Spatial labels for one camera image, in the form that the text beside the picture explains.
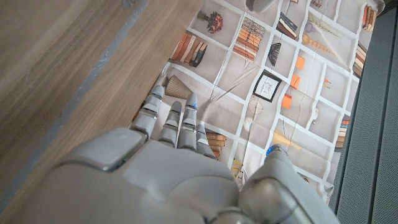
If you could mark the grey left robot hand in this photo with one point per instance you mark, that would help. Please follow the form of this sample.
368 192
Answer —
261 3

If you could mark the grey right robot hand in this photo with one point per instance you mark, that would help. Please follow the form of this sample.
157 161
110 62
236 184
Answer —
140 186

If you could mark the printed bookshelf backdrop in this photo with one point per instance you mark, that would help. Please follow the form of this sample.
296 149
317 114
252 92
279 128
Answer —
273 62

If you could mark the wooden table top panel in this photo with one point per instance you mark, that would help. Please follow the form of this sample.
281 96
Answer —
93 68

